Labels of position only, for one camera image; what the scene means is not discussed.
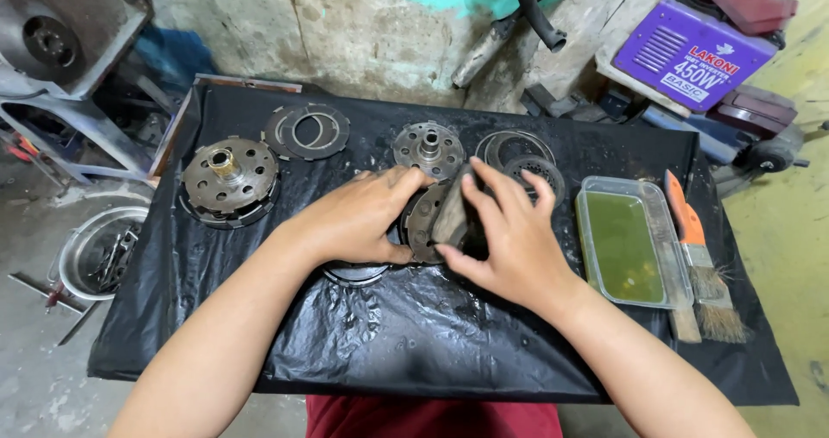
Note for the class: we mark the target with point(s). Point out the grey wheeled trolley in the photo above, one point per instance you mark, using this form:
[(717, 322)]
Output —
[(761, 143)]

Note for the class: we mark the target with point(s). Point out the grey metal machine stand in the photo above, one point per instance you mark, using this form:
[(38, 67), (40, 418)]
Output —
[(61, 56)]

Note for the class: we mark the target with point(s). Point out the metal clutch centre hub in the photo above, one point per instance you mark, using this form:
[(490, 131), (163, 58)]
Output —
[(429, 150)]

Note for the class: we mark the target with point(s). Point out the clutch housing with brass hub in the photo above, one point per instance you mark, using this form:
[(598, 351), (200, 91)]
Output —
[(230, 182)]

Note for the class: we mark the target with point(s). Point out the thin steel clutch rings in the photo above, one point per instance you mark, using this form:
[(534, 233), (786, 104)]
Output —
[(511, 145)]

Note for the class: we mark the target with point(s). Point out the dark red box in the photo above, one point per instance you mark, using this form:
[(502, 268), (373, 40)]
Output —
[(754, 111)]

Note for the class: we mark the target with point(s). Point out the purple welding inverter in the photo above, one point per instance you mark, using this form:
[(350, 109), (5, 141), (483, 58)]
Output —
[(693, 53)]

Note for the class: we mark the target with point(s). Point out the person's right hand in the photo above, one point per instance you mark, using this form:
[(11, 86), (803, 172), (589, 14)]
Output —
[(518, 250)]

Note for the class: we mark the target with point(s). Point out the dark toothed clutch disc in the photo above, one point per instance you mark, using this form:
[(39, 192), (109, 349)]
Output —
[(547, 172)]

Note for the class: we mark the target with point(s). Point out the stacked steel clutch discs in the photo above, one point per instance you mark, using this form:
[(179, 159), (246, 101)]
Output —
[(355, 274)]

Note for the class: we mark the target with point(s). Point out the dark red plastic case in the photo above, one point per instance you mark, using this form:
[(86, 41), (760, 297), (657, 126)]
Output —
[(748, 4)]

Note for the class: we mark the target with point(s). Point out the dark grimy cleaning rag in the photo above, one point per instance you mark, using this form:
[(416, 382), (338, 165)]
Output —
[(453, 215)]

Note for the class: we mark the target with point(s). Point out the rusty exhaust pipe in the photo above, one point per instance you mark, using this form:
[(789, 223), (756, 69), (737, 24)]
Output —
[(502, 33)]

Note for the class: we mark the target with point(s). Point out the worn bristle brush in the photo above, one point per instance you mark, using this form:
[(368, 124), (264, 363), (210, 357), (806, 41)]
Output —
[(722, 321)]

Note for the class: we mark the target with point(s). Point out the person's left hand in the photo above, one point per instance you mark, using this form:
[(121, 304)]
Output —
[(350, 221)]

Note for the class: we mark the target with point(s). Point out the perforated metal clutch plate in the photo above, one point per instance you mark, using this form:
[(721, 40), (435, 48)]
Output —
[(422, 221)]

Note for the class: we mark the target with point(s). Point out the person's red clothing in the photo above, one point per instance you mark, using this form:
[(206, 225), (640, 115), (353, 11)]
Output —
[(434, 418)]

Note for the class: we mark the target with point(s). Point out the stack of dark friction rings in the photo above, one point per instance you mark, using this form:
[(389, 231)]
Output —
[(307, 132)]

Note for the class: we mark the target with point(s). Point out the black plastic sheet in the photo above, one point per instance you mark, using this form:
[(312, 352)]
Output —
[(388, 334)]

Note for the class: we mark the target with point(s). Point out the blue cloth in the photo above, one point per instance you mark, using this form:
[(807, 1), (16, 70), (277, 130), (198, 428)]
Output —
[(169, 53)]

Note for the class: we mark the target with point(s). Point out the clear container with green liquid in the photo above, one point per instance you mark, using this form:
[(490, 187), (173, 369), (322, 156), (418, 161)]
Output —
[(622, 244)]

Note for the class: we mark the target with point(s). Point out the metal bowl with tools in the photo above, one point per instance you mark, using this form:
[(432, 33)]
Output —
[(100, 253)]

